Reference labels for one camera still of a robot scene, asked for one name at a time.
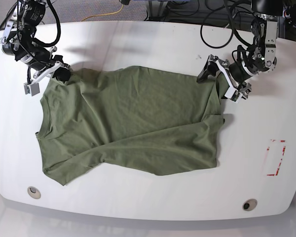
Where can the left table cable grommet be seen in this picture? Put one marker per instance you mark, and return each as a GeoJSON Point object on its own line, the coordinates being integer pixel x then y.
{"type": "Point", "coordinates": [34, 192]}

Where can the red tape rectangle marking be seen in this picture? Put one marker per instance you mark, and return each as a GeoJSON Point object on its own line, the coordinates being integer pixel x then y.
{"type": "Point", "coordinates": [274, 157]}

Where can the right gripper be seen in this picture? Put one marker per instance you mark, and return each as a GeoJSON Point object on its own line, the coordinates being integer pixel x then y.
{"type": "Point", "coordinates": [58, 70]}

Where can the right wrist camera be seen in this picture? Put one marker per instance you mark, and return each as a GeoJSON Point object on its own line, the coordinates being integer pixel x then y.
{"type": "Point", "coordinates": [32, 89]}

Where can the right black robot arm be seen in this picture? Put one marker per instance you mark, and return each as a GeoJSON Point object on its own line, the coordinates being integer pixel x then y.
{"type": "Point", "coordinates": [18, 39]}

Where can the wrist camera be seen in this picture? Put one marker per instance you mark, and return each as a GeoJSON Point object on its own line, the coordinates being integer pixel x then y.
{"type": "Point", "coordinates": [232, 95]}
{"type": "Point", "coordinates": [32, 89]}

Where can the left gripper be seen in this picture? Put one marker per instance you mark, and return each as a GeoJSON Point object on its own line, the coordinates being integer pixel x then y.
{"type": "Point", "coordinates": [215, 64]}

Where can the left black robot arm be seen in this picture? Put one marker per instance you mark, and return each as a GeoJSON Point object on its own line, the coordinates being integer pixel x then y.
{"type": "Point", "coordinates": [250, 59]}

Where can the right table cable grommet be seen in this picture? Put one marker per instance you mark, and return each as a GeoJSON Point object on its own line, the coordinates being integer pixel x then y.
{"type": "Point", "coordinates": [250, 205]}

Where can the table cable grommet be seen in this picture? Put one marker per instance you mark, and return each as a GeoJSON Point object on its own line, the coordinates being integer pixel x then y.
{"type": "Point", "coordinates": [34, 192]}
{"type": "Point", "coordinates": [250, 205]}

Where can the green t-shirt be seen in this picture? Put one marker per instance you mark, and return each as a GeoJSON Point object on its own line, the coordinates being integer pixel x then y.
{"type": "Point", "coordinates": [150, 120]}

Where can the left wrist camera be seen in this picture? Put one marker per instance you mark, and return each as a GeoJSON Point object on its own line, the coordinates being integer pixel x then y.
{"type": "Point", "coordinates": [232, 95]}

